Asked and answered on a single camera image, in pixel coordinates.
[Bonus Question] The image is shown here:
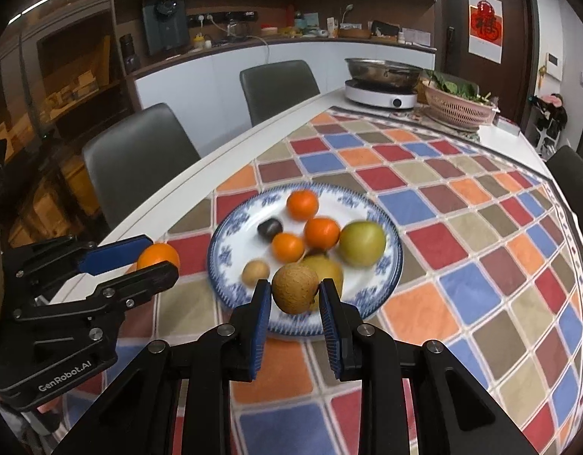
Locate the far grey dining chair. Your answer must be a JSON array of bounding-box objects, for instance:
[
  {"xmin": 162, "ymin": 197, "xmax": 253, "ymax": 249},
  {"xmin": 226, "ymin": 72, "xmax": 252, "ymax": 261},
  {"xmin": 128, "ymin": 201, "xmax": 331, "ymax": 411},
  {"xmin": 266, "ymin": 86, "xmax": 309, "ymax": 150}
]
[{"xmin": 240, "ymin": 60, "xmax": 320, "ymax": 126}]

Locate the green apple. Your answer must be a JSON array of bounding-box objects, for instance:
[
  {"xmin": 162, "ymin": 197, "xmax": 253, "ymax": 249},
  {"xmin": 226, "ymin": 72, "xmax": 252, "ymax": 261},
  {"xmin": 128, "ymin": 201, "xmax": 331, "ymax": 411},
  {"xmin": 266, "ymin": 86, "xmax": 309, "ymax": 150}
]
[{"xmin": 338, "ymin": 220, "xmax": 386, "ymax": 268}]

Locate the small mandarin front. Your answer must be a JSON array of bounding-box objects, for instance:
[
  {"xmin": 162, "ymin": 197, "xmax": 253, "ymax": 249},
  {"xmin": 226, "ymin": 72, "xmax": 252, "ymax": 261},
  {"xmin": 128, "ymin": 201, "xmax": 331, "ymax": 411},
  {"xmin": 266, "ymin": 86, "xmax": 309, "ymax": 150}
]
[{"xmin": 271, "ymin": 232, "xmax": 305, "ymax": 264}]

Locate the small white box on table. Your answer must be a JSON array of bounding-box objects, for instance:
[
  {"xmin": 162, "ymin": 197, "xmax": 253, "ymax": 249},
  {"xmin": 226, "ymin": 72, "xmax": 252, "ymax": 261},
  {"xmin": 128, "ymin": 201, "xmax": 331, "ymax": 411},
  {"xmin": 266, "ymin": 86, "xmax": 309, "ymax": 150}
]
[{"xmin": 493, "ymin": 114, "xmax": 521, "ymax": 136}]

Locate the brown kiwi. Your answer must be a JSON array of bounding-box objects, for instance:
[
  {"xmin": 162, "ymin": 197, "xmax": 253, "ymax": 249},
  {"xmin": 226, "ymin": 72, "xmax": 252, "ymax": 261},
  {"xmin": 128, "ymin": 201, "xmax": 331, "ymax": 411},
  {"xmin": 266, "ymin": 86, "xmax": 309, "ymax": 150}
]
[
  {"xmin": 272, "ymin": 263, "xmax": 319, "ymax": 315},
  {"xmin": 241, "ymin": 259, "xmax": 271, "ymax": 289}
]

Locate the small mandarin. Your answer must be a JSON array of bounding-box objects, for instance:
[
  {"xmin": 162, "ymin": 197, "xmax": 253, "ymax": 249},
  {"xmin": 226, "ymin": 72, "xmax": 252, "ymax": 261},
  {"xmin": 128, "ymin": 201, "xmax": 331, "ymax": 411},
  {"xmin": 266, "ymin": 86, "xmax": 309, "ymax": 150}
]
[
  {"xmin": 286, "ymin": 189, "xmax": 319, "ymax": 222},
  {"xmin": 271, "ymin": 232, "xmax": 305, "ymax": 264},
  {"xmin": 136, "ymin": 242, "xmax": 181, "ymax": 269}
]

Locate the large orange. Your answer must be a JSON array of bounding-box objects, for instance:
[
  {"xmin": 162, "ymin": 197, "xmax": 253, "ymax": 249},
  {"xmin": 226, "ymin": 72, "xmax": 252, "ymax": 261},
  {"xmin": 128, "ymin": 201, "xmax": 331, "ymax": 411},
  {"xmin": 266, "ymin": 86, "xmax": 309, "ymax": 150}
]
[{"xmin": 304, "ymin": 217, "xmax": 341, "ymax": 251}]

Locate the pink basket with greens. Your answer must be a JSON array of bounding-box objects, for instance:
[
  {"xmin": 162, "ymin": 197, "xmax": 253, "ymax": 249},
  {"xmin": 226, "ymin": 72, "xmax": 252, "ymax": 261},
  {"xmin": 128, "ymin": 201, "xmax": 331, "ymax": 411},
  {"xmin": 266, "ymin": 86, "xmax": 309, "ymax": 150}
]
[{"xmin": 421, "ymin": 70, "xmax": 497, "ymax": 133}]

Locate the grey dining chair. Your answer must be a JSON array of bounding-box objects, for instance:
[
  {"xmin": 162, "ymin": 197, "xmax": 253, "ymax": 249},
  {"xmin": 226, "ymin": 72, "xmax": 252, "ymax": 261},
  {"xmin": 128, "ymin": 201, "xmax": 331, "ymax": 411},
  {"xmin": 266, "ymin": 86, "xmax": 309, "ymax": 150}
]
[
  {"xmin": 240, "ymin": 60, "xmax": 320, "ymax": 126},
  {"xmin": 82, "ymin": 103, "xmax": 201, "ymax": 229}
]

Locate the near grey dining chair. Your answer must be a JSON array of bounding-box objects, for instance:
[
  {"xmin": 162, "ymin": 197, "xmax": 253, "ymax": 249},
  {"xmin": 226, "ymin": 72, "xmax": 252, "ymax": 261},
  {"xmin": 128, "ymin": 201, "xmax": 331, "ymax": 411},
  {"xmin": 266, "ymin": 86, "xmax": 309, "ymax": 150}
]
[{"xmin": 82, "ymin": 103, "xmax": 201, "ymax": 229}]

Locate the black wall coffee machine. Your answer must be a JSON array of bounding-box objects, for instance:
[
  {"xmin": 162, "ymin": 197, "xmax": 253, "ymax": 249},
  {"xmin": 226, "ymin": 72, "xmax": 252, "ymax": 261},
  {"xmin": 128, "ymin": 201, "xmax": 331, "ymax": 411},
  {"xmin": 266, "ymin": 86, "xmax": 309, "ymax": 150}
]
[{"xmin": 142, "ymin": 0, "xmax": 190, "ymax": 55}]

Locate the white induction cooker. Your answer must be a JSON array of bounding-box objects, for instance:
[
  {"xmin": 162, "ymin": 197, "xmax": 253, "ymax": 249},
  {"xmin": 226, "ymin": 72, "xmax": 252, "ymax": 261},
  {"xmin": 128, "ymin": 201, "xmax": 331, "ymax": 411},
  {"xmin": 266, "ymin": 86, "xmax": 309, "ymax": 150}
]
[{"xmin": 345, "ymin": 79, "xmax": 418, "ymax": 111}]

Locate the yellow pear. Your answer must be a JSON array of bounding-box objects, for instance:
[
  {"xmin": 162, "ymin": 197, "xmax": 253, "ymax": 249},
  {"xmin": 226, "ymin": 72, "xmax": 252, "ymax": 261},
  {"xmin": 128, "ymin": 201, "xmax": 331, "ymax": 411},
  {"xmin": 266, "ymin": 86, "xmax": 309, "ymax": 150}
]
[{"xmin": 302, "ymin": 256, "xmax": 344, "ymax": 297}]

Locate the steel wok pan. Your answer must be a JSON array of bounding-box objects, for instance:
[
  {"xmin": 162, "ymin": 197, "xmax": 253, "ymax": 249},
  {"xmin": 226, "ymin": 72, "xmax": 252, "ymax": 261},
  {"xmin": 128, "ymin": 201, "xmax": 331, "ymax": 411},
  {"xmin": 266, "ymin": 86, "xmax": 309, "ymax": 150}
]
[{"xmin": 345, "ymin": 58, "xmax": 423, "ymax": 89}]

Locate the right side grey chair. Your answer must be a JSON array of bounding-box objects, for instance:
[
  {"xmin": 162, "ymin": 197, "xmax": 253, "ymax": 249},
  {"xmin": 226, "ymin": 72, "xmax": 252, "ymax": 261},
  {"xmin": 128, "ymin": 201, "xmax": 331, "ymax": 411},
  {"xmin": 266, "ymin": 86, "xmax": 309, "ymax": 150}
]
[{"xmin": 545, "ymin": 146, "xmax": 583, "ymax": 232}]

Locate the dark brown door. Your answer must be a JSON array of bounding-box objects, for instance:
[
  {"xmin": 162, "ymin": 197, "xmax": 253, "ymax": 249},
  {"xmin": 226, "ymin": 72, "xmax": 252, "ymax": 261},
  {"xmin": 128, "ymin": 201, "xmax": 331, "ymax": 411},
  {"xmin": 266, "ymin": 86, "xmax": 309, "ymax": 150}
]
[{"xmin": 436, "ymin": 0, "xmax": 539, "ymax": 126}]

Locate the red fu door poster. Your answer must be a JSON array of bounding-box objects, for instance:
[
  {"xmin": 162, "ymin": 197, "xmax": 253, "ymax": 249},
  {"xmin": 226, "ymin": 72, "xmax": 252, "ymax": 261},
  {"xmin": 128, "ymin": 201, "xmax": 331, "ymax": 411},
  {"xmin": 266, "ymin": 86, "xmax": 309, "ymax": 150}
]
[{"xmin": 467, "ymin": 0, "xmax": 503, "ymax": 65}]

